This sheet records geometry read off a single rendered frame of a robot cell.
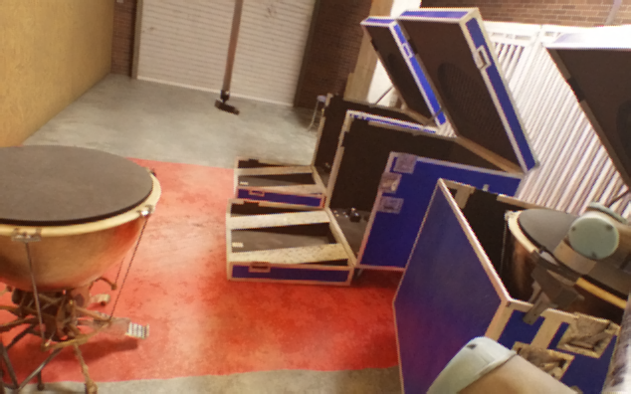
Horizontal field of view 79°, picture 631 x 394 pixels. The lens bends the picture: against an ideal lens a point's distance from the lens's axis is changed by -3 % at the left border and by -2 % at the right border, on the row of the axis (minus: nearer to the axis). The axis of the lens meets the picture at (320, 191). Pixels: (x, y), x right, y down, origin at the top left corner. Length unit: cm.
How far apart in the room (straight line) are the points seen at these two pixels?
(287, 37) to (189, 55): 185
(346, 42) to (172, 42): 334
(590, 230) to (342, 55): 776
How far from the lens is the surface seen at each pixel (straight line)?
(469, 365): 51
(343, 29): 846
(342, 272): 259
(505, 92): 256
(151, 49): 795
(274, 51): 802
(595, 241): 99
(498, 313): 121
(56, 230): 138
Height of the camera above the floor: 147
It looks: 21 degrees down
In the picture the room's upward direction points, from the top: 15 degrees clockwise
